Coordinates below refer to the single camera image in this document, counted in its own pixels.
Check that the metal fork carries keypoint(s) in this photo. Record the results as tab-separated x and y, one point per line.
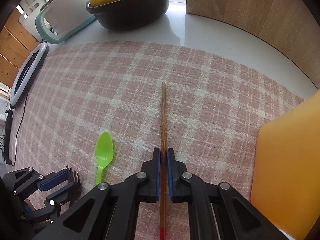
75	189

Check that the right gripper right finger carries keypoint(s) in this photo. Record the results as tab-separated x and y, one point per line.
182	184

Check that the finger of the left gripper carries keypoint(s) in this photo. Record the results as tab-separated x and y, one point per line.
52	180
57	199

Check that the large light wood board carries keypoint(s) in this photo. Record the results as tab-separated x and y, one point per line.
287	25

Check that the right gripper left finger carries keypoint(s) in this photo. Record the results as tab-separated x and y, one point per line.
146	183

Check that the white teal electric cooker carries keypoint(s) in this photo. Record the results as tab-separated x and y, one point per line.
60	19

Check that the white plastic cutting board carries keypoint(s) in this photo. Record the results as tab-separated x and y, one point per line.
27	19

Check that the pink plaid tablecloth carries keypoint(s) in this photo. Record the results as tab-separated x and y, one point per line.
215	108

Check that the black pot yellow lid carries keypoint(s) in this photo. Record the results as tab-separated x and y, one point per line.
121	15

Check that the yellow plastic utensil bin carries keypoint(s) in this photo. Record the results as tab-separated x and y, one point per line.
285	187

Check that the red-tipped wooden chopstick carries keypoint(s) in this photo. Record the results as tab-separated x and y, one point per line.
163	188

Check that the green plastic spoon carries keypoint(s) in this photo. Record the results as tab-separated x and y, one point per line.
104	154

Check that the white ring light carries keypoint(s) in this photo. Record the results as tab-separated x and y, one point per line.
27	74

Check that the orange pine wood board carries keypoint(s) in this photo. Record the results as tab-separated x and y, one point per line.
16	44

